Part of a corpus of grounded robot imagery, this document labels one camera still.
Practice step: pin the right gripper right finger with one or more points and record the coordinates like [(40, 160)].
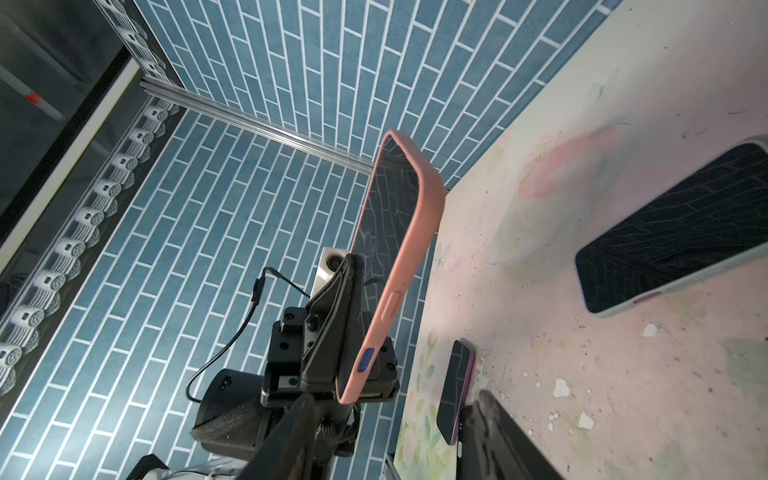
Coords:
[(492, 446)]

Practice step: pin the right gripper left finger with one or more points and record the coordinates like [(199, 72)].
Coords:
[(288, 451)]

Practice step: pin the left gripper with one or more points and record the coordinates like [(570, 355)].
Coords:
[(312, 350)]

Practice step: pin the pink phone case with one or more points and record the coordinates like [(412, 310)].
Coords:
[(418, 238)]

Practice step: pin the light blue phone case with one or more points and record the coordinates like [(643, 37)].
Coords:
[(690, 282)]

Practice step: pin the blue phone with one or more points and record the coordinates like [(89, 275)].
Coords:
[(387, 213)]

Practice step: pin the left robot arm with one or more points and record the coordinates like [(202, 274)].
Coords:
[(233, 424)]

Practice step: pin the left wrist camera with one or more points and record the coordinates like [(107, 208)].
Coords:
[(328, 265)]

